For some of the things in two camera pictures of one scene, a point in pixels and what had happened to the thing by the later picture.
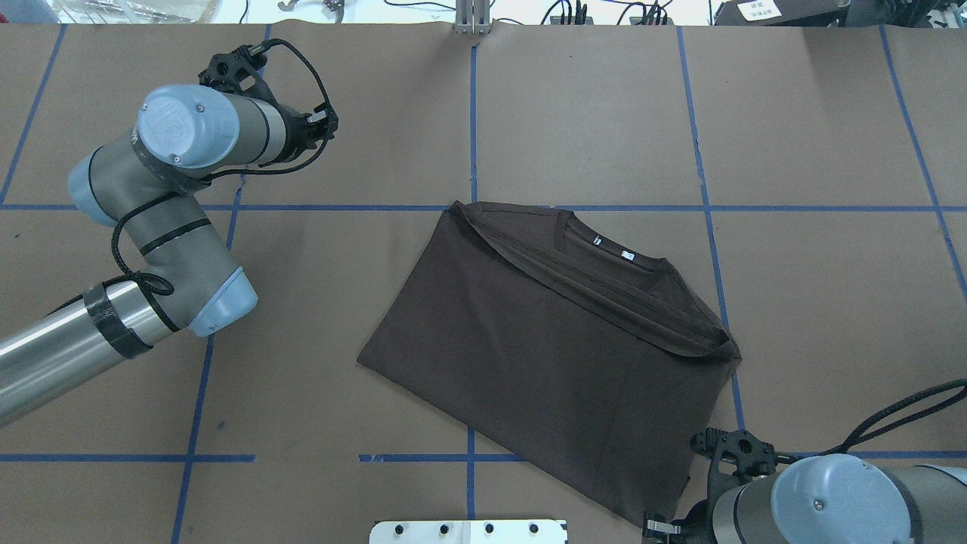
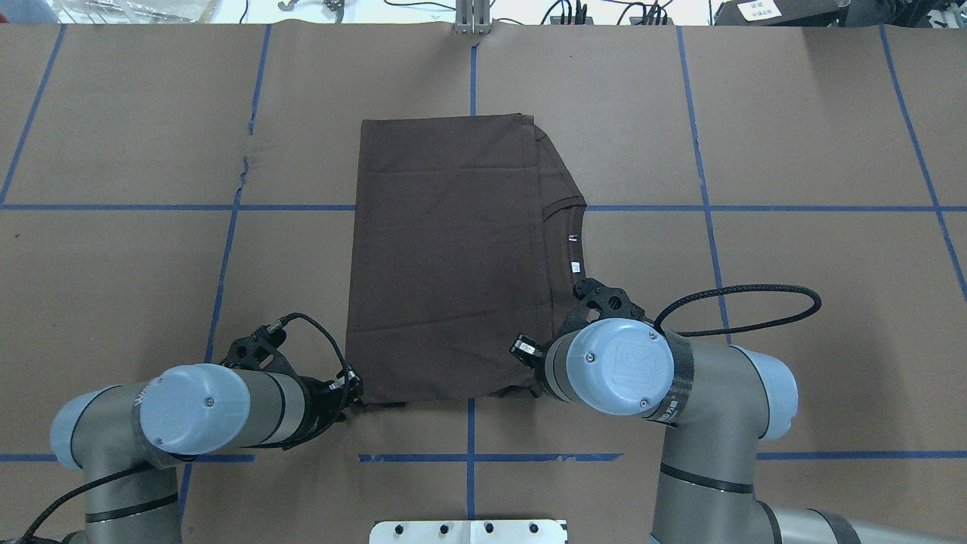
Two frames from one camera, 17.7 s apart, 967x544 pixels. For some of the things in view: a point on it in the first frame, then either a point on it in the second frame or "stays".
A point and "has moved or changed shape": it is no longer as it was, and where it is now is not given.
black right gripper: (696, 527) → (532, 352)
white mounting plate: (469, 532) stays
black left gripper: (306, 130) → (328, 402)
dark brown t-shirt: (584, 355) has moved or changed shape
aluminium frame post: (472, 17) stays
